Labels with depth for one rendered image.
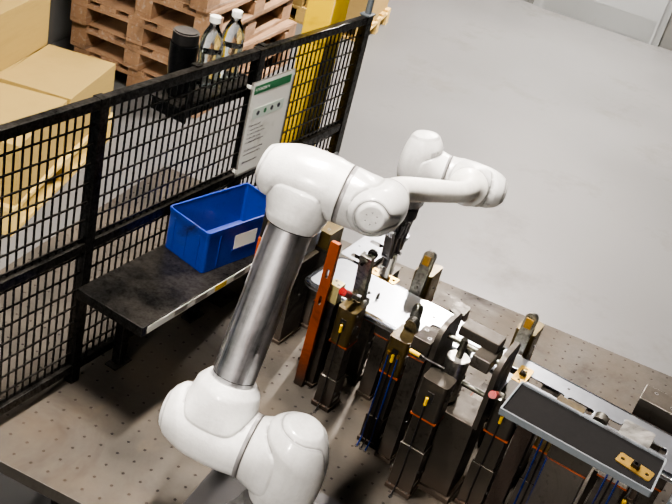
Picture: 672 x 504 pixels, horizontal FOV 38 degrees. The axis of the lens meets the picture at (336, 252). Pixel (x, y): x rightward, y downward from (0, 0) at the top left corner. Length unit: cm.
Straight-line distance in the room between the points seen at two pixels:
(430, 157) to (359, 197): 59
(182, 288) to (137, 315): 18
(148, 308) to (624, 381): 168
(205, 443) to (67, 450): 50
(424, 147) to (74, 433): 116
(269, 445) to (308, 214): 52
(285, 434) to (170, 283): 65
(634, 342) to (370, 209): 326
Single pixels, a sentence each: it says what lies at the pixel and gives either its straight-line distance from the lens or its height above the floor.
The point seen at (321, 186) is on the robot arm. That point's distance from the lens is 198.
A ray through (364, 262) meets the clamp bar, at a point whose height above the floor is 120.
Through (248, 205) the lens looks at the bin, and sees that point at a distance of 288.
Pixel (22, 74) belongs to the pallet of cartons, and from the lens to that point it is 511.
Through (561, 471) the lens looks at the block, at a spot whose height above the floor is 107.
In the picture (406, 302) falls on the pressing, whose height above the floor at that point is 100.
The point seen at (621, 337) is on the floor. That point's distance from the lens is 506.
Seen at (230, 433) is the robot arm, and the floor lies 104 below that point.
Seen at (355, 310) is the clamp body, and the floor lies 105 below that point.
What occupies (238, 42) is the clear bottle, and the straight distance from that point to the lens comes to 278.
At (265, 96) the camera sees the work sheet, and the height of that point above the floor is 139.
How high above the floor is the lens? 249
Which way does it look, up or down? 30 degrees down
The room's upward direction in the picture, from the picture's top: 15 degrees clockwise
